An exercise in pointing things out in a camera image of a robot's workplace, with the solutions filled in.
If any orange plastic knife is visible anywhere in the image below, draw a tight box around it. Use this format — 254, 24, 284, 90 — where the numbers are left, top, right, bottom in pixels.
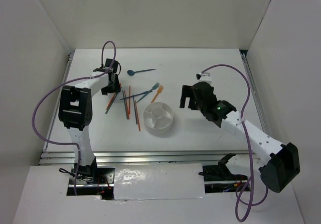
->
106, 92, 120, 111

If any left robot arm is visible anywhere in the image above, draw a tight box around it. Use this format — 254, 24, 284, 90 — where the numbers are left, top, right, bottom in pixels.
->
58, 58, 121, 183

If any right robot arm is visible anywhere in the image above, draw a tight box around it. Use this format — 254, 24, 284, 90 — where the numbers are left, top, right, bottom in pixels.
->
180, 81, 300, 193

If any dark blue plastic spoon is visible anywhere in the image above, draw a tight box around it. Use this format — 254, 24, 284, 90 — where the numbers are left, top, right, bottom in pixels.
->
127, 69, 155, 76

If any orange-yellow plastic fork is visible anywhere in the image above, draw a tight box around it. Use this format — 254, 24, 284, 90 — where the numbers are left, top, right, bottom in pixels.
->
150, 85, 164, 103

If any teal plastic fork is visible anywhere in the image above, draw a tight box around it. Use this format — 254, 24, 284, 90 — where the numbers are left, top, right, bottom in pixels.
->
136, 82, 159, 103

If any dark blue plastic knife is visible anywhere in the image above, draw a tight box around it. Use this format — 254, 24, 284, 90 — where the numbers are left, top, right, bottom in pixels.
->
120, 90, 153, 100

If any white divided round container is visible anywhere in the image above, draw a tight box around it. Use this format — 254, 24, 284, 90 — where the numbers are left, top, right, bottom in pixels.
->
143, 102, 174, 135

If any white foam board cover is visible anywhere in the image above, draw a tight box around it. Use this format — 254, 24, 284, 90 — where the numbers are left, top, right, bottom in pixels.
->
113, 163, 206, 200

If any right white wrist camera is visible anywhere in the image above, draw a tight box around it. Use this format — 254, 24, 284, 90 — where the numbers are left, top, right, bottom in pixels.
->
196, 72, 212, 85

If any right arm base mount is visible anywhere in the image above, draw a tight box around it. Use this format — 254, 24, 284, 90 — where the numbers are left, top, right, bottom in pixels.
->
199, 153, 248, 193

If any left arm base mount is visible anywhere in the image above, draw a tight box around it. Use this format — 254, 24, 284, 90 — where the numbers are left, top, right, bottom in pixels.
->
59, 165, 116, 201

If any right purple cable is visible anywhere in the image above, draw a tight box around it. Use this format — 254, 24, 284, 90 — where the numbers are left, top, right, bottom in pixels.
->
200, 64, 267, 222

